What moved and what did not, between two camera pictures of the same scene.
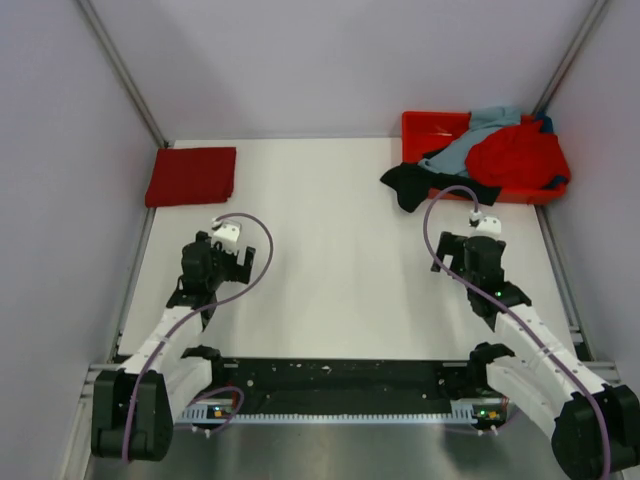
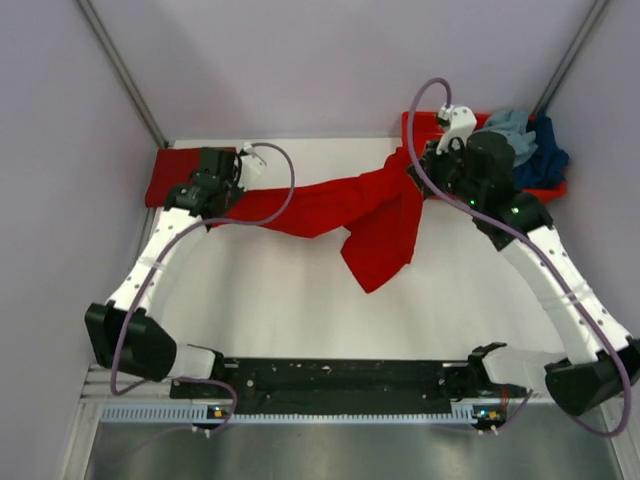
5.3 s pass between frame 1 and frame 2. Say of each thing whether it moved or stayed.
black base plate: stayed
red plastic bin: stayed
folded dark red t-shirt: stayed
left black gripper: moved
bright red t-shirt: moved
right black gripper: moved
